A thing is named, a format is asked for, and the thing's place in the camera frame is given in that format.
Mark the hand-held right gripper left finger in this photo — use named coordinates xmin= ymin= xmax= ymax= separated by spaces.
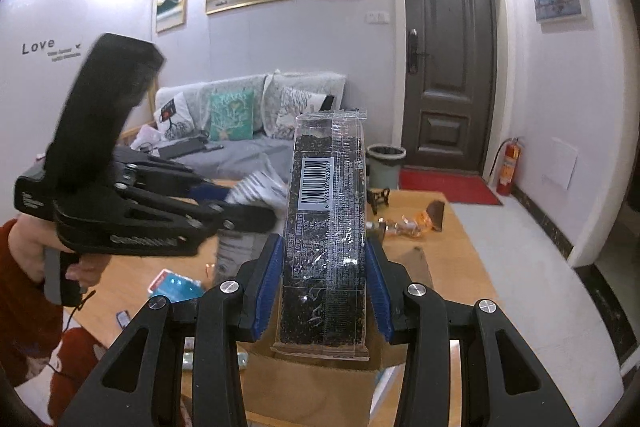
xmin=57 ymin=233 xmax=286 ymax=427

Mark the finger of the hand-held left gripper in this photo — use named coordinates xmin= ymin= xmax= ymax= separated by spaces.
xmin=111 ymin=146 xmax=236 ymax=208
xmin=54 ymin=187 xmax=278 ymax=258

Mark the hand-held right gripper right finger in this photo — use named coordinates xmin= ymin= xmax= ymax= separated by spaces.
xmin=364 ymin=237 xmax=581 ymax=427

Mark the striped grey white snack bag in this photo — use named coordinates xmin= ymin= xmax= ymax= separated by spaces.
xmin=212 ymin=168 xmax=291 ymax=290

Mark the dark seaweed snack packet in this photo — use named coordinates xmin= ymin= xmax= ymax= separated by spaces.
xmin=271 ymin=108 xmax=371 ymax=360

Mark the orange snack packet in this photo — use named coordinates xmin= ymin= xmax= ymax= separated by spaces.
xmin=384 ymin=213 xmax=434 ymax=241

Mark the brown cardboard box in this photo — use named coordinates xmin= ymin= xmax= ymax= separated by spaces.
xmin=180 ymin=247 xmax=436 ymax=427

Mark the person's left forearm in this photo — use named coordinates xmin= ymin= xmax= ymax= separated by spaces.
xmin=0 ymin=218 xmax=68 ymax=390

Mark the person's left hand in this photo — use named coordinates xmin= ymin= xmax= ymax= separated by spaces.
xmin=9 ymin=212 xmax=103 ymax=289

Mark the black flat device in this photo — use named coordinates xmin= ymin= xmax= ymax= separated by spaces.
xmin=157 ymin=138 xmax=209 ymax=160

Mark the white crumpled cloth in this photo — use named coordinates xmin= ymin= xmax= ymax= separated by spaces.
xmin=131 ymin=126 xmax=162 ymax=154

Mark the white pillow with red patch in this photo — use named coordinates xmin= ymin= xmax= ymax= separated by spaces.
xmin=155 ymin=92 xmax=194 ymax=140

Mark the blue red card packet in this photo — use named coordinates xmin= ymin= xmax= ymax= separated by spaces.
xmin=147 ymin=270 xmax=206 ymax=303

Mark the grey sofa blanket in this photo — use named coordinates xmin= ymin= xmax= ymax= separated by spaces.
xmin=115 ymin=138 xmax=297 ymax=188

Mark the teal patterned pillow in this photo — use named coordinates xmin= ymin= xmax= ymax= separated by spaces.
xmin=209 ymin=89 xmax=255 ymax=142

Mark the small black stand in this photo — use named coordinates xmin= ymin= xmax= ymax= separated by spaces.
xmin=368 ymin=188 xmax=391 ymax=214

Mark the brown triangular packet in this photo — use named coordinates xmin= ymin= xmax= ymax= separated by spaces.
xmin=425 ymin=202 xmax=449 ymax=234

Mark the small framed landscape painting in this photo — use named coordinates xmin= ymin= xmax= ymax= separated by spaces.
xmin=155 ymin=0 xmax=189 ymax=33

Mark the red doormat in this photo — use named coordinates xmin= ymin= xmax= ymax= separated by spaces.
xmin=398 ymin=168 xmax=504 ymax=206

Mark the grey trash bin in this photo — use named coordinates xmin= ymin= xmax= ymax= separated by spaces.
xmin=366 ymin=144 xmax=407 ymax=192

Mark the grey lace covered sofa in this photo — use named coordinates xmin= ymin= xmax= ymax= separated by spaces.
xmin=120 ymin=71 xmax=348 ymax=188

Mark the white tree print pillow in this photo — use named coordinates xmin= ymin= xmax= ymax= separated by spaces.
xmin=275 ymin=86 xmax=327 ymax=140

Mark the red fire extinguisher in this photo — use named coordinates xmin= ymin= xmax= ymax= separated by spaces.
xmin=492 ymin=137 xmax=525 ymax=196

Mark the person's red patterned clothing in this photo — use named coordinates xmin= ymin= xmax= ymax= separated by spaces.
xmin=47 ymin=326 xmax=108 ymax=425

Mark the dark brown door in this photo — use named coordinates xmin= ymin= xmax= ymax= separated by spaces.
xmin=401 ymin=0 xmax=501 ymax=178

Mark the black wall lettering sticker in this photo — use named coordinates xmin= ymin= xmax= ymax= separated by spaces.
xmin=21 ymin=38 xmax=83 ymax=62

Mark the thin black cable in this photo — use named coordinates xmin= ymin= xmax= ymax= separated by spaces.
xmin=47 ymin=289 xmax=96 ymax=378

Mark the white wall panel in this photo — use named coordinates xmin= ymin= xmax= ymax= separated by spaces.
xmin=542 ymin=137 xmax=579 ymax=190

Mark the black door handle lock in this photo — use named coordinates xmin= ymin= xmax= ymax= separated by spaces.
xmin=407 ymin=28 xmax=431 ymax=75

